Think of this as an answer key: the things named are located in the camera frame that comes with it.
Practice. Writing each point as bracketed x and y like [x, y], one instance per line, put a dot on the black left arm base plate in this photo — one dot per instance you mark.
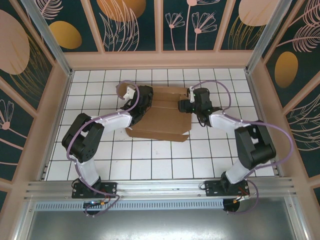
[107, 190]

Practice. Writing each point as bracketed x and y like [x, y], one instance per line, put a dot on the large pink circle wall panel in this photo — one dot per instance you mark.
[12, 50]

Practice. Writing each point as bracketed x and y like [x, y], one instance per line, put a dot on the grey metal sheet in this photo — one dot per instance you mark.
[160, 225]

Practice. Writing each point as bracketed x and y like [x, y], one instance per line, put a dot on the orange oval fern wall panel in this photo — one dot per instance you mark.
[286, 70]

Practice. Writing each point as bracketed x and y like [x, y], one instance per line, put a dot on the orange oval feather wall panel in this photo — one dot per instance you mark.
[65, 35]

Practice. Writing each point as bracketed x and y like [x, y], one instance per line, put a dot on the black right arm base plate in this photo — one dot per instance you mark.
[212, 187]

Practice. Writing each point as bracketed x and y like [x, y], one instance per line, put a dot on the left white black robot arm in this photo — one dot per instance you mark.
[85, 142]

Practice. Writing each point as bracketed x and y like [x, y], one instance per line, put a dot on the single pink flower wall panel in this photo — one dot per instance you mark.
[10, 140]

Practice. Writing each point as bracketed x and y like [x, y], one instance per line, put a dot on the brown cardboard box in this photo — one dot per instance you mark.
[160, 125]

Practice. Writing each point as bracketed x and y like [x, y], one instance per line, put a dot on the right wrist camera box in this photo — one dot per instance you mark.
[192, 96]

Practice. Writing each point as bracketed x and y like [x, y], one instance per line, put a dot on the pink flowers wall panel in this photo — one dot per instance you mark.
[190, 37]

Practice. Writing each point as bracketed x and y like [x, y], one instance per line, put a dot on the aluminium side rail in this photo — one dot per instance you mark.
[261, 100]
[50, 140]

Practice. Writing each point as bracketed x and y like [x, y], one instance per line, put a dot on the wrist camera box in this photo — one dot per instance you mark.
[192, 96]
[128, 93]

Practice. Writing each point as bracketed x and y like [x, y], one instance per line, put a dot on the pink fern wall panel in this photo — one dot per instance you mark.
[307, 130]

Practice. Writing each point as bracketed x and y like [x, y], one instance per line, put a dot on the orange circle leaf wall panel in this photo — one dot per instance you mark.
[120, 10]

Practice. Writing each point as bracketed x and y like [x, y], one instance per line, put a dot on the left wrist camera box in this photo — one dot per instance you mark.
[128, 93]

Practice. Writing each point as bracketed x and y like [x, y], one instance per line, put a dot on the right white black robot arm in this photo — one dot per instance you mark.
[255, 147]

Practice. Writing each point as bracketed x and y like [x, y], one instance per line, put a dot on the pink circle golden lines panel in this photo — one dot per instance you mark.
[250, 12]

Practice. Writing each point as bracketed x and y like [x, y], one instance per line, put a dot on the long aluminium mounting rail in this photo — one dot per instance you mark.
[160, 186]

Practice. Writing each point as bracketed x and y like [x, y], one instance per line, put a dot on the aluminium corner post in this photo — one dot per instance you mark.
[52, 47]
[262, 40]

